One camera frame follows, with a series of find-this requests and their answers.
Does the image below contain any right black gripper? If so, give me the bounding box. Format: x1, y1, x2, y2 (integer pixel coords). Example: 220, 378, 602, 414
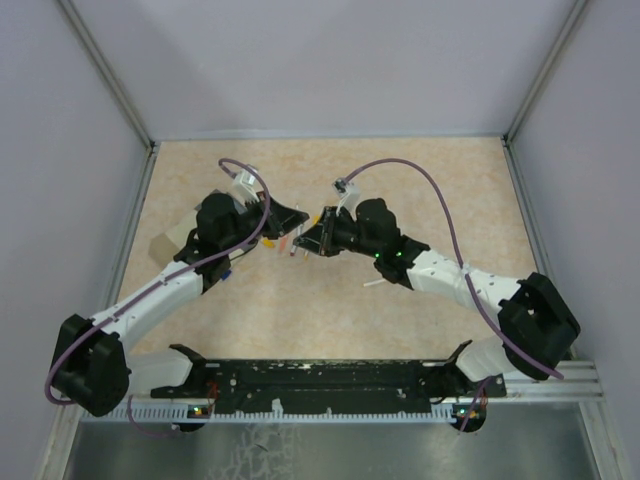
295, 206, 381, 258

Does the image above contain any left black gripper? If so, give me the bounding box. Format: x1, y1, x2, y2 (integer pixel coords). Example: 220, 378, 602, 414
222, 190, 309, 254

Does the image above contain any white pen dark tip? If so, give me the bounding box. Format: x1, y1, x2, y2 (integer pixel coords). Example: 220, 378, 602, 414
363, 279, 386, 288

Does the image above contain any white pen blue end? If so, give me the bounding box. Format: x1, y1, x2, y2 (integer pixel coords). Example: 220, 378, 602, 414
292, 203, 305, 256

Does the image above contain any white pen yellow end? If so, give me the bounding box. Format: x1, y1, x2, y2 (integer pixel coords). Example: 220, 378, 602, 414
303, 215, 320, 261

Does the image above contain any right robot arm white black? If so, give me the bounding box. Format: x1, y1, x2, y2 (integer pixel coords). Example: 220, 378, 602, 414
294, 199, 580, 396

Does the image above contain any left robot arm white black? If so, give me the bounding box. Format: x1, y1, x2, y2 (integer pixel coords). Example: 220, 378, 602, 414
45, 192, 309, 417

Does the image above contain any folded grey beige cloth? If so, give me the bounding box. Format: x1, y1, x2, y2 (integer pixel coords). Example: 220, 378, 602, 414
149, 189, 236, 271

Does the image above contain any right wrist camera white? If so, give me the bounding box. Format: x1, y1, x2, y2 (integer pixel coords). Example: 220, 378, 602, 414
332, 178, 361, 213

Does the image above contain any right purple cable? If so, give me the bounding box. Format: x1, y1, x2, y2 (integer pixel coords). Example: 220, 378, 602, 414
339, 158, 565, 436

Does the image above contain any purple cable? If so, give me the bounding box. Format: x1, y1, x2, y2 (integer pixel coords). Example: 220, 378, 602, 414
44, 158, 274, 439
339, 158, 565, 436

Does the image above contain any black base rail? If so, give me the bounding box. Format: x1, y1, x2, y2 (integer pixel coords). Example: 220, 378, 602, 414
151, 359, 480, 415

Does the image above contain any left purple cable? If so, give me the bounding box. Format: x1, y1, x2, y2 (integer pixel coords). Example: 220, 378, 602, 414
44, 158, 274, 439

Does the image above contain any aluminium frame rail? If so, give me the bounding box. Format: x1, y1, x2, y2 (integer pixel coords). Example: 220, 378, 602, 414
502, 360, 604, 403

